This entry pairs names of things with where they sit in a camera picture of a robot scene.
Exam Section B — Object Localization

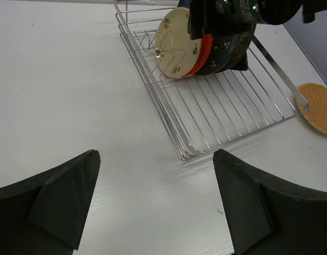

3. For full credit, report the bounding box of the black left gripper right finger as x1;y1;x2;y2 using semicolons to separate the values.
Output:
213;149;327;254

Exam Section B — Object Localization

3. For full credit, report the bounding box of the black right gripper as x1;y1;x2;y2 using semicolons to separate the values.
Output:
187;0;262;40

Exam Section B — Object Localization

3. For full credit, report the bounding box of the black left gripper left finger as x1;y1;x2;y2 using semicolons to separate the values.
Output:
0;150;101;254

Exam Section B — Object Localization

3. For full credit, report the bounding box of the orange plate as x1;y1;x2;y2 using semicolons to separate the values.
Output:
186;35;213;77

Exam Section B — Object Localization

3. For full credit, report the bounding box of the teal blossom round plate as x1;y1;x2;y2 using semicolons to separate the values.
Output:
196;34;241;75

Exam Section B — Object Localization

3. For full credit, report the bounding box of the cream floral plate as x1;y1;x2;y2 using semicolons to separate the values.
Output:
154;7;202;79

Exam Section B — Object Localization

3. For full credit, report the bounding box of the grey deer pattern plate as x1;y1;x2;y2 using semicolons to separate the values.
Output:
220;24;256;72

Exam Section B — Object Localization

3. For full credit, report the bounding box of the dark blue leaf plate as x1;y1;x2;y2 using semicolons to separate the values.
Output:
231;53;248;71

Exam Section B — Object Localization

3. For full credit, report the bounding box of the woven tan round plate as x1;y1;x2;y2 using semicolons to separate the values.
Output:
296;83;327;135

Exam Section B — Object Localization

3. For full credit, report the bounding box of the wire metal dish rack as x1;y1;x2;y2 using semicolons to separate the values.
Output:
115;1;309;160

